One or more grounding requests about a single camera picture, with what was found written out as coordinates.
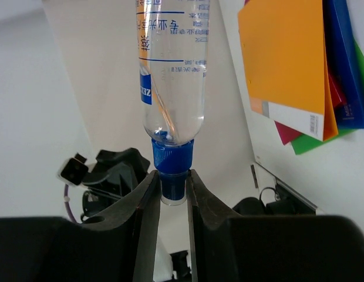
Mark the clear blue-capped spray bottle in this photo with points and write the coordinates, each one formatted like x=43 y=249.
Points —
x=172 y=39

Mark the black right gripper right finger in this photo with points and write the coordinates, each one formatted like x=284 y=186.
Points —
x=211 y=243

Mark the red folder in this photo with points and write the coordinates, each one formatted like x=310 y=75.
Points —
x=288 y=134

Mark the metal base rail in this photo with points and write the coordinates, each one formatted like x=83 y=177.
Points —
x=278 y=197

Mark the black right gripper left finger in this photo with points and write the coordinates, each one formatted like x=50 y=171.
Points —
x=124 y=235

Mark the orange folder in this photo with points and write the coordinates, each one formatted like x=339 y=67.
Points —
x=284 y=57

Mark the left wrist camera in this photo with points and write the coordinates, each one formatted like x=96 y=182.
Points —
x=73 y=170

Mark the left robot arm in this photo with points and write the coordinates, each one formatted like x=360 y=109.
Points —
x=113 y=176

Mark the blue folder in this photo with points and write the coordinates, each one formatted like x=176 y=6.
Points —
x=344 y=64

